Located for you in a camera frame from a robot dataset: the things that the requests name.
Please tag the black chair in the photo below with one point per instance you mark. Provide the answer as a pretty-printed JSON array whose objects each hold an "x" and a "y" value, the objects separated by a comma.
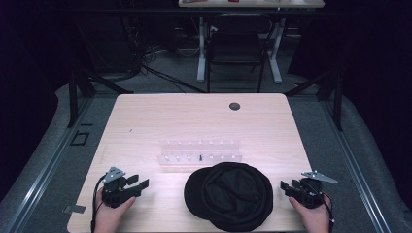
[{"x": 238, "y": 45}]

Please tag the white-legged desk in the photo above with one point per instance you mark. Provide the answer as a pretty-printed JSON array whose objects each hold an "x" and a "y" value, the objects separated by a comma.
[{"x": 252, "y": 4}]

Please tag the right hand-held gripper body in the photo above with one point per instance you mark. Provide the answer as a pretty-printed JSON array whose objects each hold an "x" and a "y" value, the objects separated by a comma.
[{"x": 311, "y": 193}]

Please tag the person's left hand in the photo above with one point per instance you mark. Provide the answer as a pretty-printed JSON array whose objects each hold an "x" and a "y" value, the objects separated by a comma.
[{"x": 111, "y": 216}]

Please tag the aluminium floor rail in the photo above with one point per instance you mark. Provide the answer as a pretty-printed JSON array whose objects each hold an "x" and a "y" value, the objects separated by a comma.
[
  {"x": 356, "y": 165},
  {"x": 48, "y": 165}
]

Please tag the grey tape strip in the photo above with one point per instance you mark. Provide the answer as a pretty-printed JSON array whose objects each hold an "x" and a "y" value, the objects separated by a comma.
[{"x": 74, "y": 209}]

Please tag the clear acrylic rack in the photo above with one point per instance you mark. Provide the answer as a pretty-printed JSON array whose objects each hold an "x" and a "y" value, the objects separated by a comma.
[{"x": 199, "y": 151}]

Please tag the black horizontal frame bar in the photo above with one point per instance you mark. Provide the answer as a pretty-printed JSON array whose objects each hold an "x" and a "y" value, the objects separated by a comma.
[{"x": 162, "y": 11}]

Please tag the black metal frame stand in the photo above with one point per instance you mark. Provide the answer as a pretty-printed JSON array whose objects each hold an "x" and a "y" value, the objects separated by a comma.
[
  {"x": 74, "y": 97},
  {"x": 338, "y": 97}
]

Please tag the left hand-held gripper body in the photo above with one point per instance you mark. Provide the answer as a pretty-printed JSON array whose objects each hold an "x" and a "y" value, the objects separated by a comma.
[{"x": 113, "y": 191}]

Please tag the person's right hand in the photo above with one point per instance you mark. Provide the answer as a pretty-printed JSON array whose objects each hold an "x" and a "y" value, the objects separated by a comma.
[{"x": 312, "y": 218}]

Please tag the grey round table grommet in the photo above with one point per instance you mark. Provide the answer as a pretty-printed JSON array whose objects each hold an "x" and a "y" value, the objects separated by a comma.
[{"x": 234, "y": 106}]

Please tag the black cloth hat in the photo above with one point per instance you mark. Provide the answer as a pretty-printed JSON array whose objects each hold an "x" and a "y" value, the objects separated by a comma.
[{"x": 228, "y": 197}]

